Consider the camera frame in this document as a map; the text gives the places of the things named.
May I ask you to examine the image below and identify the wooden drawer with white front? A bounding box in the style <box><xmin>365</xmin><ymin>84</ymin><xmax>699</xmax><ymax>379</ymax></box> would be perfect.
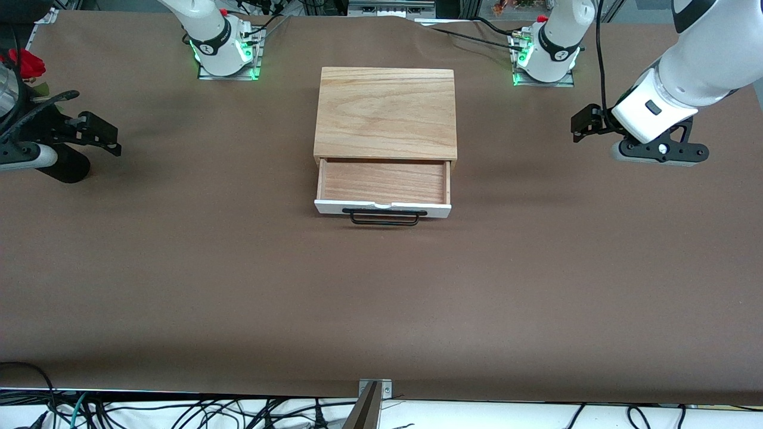
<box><xmin>314</xmin><ymin>158</ymin><xmax>452</xmax><ymax>219</ymax></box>

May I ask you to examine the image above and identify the light wooden drawer cabinet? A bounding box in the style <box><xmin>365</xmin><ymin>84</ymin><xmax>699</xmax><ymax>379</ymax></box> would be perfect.
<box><xmin>314</xmin><ymin>67</ymin><xmax>458</xmax><ymax>171</ymax></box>

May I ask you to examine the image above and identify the red artificial flower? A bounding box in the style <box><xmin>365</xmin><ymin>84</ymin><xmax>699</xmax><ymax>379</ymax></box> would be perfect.
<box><xmin>6</xmin><ymin>48</ymin><xmax>52</xmax><ymax>97</ymax></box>

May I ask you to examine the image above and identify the grey power strip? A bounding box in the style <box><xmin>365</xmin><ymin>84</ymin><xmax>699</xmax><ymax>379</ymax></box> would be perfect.
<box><xmin>348</xmin><ymin>0</ymin><xmax>436</xmax><ymax>17</ymax></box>

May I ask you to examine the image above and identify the brown table cover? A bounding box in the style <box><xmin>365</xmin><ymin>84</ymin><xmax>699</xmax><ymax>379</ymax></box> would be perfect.
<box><xmin>0</xmin><ymin>11</ymin><xmax>763</xmax><ymax>406</ymax></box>

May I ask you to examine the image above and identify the dark mounting pole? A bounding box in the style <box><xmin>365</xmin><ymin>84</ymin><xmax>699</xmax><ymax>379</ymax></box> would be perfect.
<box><xmin>342</xmin><ymin>381</ymin><xmax>383</xmax><ymax>429</ymax></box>

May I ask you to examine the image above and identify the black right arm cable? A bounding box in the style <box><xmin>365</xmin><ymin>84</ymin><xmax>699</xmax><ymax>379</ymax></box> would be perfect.
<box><xmin>0</xmin><ymin>89</ymin><xmax>80</xmax><ymax>141</ymax></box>

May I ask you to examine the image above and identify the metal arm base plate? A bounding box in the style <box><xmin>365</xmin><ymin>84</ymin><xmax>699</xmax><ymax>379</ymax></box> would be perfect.
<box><xmin>197</xmin><ymin>27</ymin><xmax>264</xmax><ymax>81</ymax></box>
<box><xmin>511</xmin><ymin>33</ymin><xmax>576</xmax><ymax>88</ymax></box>

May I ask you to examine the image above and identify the black wire drawer handle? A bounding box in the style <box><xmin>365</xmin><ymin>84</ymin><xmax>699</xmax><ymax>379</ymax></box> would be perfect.
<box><xmin>343</xmin><ymin>208</ymin><xmax>429</xmax><ymax>226</ymax></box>

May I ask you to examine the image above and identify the teal cable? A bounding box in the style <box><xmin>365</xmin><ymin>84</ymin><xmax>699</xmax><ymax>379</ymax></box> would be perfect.
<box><xmin>69</xmin><ymin>391</ymin><xmax>88</xmax><ymax>429</ymax></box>

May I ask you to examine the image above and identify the black cable tangle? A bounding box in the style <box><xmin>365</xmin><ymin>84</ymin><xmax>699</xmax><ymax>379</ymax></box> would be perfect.
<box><xmin>89</xmin><ymin>394</ymin><xmax>358</xmax><ymax>429</ymax></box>

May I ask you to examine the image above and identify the small metal bracket plate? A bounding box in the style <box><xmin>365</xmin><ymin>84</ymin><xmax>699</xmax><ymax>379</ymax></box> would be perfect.
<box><xmin>358</xmin><ymin>379</ymin><xmax>393</xmax><ymax>399</ymax></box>

